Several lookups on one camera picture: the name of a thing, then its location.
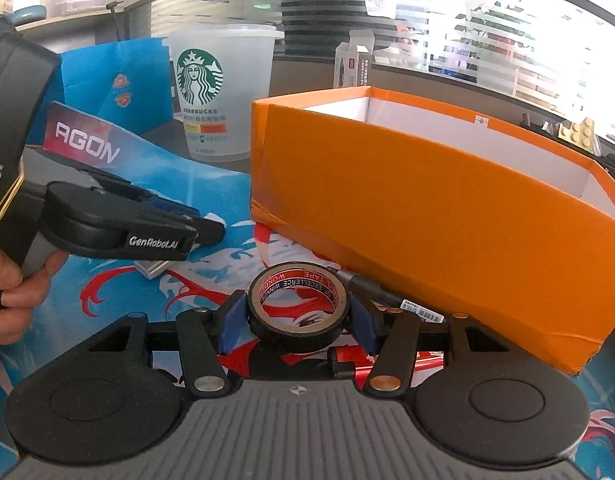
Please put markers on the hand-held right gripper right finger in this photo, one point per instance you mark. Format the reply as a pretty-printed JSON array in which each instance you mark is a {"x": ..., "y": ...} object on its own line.
[{"x": 363, "y": 322}]

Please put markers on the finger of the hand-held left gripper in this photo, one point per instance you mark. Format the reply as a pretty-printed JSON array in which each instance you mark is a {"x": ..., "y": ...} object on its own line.
[
  {"x": 172, "y": 206},
  {"x": 210, "y": 232}
]

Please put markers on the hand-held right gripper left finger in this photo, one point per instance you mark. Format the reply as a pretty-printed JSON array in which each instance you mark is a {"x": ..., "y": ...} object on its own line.
[{"x": 233, "y": 322}]

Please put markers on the white stick with green print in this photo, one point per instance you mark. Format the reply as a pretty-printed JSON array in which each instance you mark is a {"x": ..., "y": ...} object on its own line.
[{"x": 155, "y": 267}]

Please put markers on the black tape roll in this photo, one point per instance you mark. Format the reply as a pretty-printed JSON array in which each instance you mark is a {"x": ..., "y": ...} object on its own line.
[{"x": 297, "y": 338}]

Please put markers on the orange cardboard box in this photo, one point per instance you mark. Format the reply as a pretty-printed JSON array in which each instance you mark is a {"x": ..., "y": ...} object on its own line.
[{"x": 412, "y": 210}]

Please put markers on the person's left hand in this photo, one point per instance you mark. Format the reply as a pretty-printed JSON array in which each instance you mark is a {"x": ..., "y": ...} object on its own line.
[{"x": 12, "y": 292}]

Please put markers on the black pen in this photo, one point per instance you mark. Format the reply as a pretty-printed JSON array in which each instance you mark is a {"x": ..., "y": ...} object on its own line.
[{"x": 382, "y": 292}]

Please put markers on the printed blue red mouse mat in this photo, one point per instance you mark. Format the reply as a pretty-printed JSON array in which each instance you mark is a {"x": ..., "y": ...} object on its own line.
[{"x": 227, "y": 200}]

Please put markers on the translucent cup with green logo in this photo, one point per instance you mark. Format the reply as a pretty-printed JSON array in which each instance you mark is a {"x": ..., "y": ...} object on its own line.
[{"x": 227, "y": 135}]

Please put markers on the blue paper bag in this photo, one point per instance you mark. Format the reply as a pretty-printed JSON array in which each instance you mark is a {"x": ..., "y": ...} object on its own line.
[{"x": 137, "y": 70}]

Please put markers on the thin black stand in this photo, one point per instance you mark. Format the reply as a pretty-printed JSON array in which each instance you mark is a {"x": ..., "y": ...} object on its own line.
[{"x": 115, "y": 20}]

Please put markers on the grey and black pen box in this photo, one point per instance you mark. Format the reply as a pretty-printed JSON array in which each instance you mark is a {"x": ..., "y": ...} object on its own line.
[{"x": 355, "y": 70}]

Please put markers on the yellow toy brick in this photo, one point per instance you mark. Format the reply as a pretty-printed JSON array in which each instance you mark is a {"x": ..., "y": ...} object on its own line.
[{"x": 577, "y": 132}]

